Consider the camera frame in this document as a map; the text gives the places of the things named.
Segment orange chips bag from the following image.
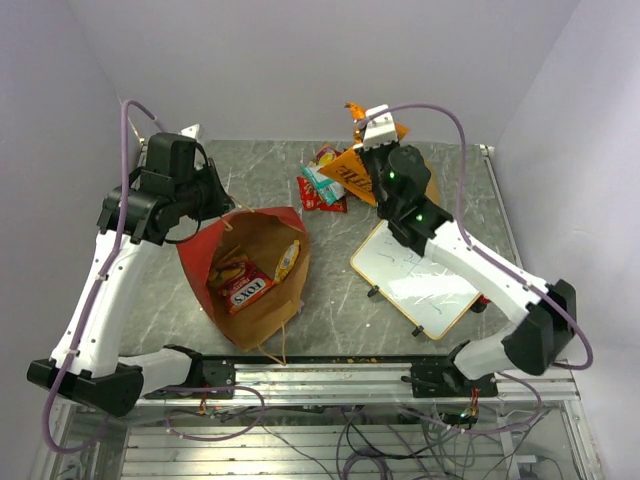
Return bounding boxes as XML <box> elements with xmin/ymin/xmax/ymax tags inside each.
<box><xmin>320</xmin><ymin>102</ymin><xmax>409</xmax><ymax>206</ymax></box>

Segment brown kettle chips bag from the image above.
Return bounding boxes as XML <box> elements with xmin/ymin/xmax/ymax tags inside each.
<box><xmin>425</xmin><ymin>174</ymin><xmax>440</xmax><ymax>205</ymax></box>

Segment orange Fox's candy bag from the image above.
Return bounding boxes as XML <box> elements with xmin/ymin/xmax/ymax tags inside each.
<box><xmin>307</xmin><ymin>144</ymin><xmax>343</xmax><ymax>168</ymax></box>

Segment teal Fox's candy bag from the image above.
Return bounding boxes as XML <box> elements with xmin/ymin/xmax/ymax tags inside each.
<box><xmin>302</xmin><ymin>165</ymin><xmax>346</xmax><ymax>205</ymax></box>

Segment red paper bag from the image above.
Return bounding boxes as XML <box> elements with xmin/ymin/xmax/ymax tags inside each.
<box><xmin>177</xmin><ymin>207</ymin><xmax>310</xmax><ymax>365</ymax></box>

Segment red noodle snack bag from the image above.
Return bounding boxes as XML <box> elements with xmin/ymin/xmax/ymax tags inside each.
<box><xmin>297</xmin><ymin>176</ymin><xmax>348</xmax><ymax>213</ymax></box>

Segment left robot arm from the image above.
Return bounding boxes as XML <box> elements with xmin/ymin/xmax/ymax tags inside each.
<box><xmin>27</xmin><ymin>127</ymin><xmax>235</xmax><ymax>417</ymax></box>

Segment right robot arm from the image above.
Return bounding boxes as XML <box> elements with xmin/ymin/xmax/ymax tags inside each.
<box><xmin>355</xmin><ymin>142</ymin><xmax>576</xmax><ymax>396</ymax></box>

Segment yellow snack bag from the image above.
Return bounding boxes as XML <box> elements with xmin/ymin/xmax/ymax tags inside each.
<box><xmin>273</xmin><ymin>240</ymin><xmax>301</xmax><ymax>284</ymax></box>

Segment red black marker cap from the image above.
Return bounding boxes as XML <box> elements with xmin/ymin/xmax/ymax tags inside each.
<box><xmin>470</xmin><ymin>295</ymin><xmax>491</xmax><ymax>313</ymax></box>

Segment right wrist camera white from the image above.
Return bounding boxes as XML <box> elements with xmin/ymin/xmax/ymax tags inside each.
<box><xmin>356</xmin><ymin>104</ymin><xmax>398</xmax><ymax>150</ymax></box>

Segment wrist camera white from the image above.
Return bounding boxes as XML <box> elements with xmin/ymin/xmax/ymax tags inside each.
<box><xmin>356</xmin><ymin>104</ymin><xmax>398</xmax><ymax>150</ymax></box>
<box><xmin>180</xmin><ymin>123</ymin><xmax>203</xmax><ymax>141</ymax></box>

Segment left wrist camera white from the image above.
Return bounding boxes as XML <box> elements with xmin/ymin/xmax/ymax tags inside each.
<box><xmin>180</xmin><ymin>123</ymin><xmax>203</xmax><ymax>141</ymax></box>

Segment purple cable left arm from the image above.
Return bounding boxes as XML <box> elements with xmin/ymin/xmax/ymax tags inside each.
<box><xmin>40</xmin><ymin>99</ymin><xmax>266</xmax><ymax>455</ymax></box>

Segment small whiteboard yellow frame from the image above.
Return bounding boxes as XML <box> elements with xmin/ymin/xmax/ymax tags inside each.
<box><xmin>350</xmin><ymin>221</ymin><xmax>480</xmax><ymax>340</ymax></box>

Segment aluminium rail frame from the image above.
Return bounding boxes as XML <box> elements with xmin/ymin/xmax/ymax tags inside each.
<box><xmin>37</xmin><ymin>356</ymin><xmax>604</xmax><ymax>479</ymax></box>

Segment loose wires under table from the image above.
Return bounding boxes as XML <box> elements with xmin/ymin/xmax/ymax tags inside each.
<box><xmin>164</xmin><ymin>387</ymin><xmax>551</xmax><ymax>480</ymax></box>

